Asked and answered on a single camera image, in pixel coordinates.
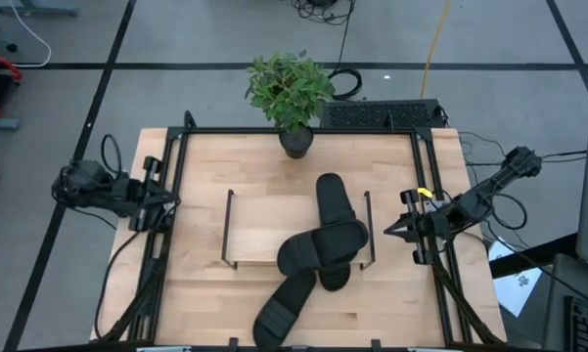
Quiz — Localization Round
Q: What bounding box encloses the coiled black cable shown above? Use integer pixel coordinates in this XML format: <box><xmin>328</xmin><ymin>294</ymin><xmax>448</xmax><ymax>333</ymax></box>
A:
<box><xmin>330</xmin><ymin>66</ymin><xmax>367</xmax><ymax>103</ymax></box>

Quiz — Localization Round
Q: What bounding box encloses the grey desk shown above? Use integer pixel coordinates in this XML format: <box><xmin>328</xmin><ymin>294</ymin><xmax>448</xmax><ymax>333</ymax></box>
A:
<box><xmin>541</xmin><ymin>252</ymin><xmax>588</xmax><ymax>352</ymax></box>

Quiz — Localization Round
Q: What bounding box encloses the yellow cable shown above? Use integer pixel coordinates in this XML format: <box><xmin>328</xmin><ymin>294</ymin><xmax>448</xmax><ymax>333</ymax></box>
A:
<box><xmin>419</xmin><ymin>0</ymin><xmax>455</xmax><ymax>101</ymax></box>

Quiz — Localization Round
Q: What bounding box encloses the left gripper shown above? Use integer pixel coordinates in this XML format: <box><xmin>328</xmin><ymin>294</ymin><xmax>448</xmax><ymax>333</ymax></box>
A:
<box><xmin>111</xmin><ymin>155</ymin><xmax>181</xmax><ymax>233</ymax></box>

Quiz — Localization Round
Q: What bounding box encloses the white printed paper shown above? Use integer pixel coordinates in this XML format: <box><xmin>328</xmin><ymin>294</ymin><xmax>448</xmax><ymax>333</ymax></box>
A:
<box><xmin>487</xmin><ymin>241</ymin><xmax>545</xmax><ymax>318</ymax></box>

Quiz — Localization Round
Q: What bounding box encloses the thin black cable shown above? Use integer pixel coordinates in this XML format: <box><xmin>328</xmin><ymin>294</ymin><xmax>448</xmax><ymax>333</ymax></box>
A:
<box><xmin>457</xmin><ymin>130</ymin><xmax>588</xmax><ymax>170</ymax></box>

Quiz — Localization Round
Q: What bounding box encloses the black aluminium table frame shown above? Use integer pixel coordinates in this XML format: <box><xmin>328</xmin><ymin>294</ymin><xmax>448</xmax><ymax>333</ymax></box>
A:
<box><xmin>91</xmin><ymin>110</ymin><xmax>508</xmax><ymax>351</ymax></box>

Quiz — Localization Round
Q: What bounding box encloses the green plant in black pot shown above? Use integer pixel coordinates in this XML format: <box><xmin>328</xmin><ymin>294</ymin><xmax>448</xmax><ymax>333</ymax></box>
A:
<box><xmin>244</xmin><ymin>48</ymin><xmax>337</xmax><ymax>160</ymax></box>

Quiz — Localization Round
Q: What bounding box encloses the white cable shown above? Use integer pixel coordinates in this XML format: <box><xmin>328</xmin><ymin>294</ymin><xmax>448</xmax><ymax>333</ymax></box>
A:
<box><xmin>7</xmin><ymin>0</ymin><xmax>54</xmax><ymax>68</ymax></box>

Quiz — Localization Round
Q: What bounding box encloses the grey table foot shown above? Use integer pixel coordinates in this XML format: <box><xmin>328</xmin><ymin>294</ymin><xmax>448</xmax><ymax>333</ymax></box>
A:
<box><xmin>0</xmin><ymin>0</ymin><xmax>79</xmax><ymax>19</ymax></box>

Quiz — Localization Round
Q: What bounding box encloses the black keyboard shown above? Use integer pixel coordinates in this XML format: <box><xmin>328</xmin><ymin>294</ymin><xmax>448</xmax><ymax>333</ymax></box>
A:
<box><xmin>564</xmin><ymin>294</ymin><xmax>588</xmax><ymax>352</ymax></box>

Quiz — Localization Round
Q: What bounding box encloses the wooden shelf black metal frame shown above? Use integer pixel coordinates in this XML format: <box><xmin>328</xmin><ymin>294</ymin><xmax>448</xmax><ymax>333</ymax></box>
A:
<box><xmin>220</xmin><ymin>188</ymin><xmax>377</xmax><ymax>271</ymax></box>

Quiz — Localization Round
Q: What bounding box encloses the black perforated metal case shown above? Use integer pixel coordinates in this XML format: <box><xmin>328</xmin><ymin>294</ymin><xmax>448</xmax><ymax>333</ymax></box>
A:
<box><xmin>320</xmin><ymin>99</ymin><xmax>446</xmax><ymax>130</ymax></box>

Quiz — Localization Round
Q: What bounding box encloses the tangled black cable bundle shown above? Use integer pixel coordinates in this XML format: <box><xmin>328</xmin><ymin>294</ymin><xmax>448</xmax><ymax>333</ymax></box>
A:
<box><xmin>291</xmin><ymin>0</ymin><xmax>358</xmax><ymax>26</ymax></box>

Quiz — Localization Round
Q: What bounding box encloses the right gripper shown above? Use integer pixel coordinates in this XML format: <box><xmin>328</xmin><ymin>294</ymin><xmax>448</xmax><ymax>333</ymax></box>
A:
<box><xmin>383</xmin><ymin>188</ymin><xmax>465</xmax><ymax>266</ymax></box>

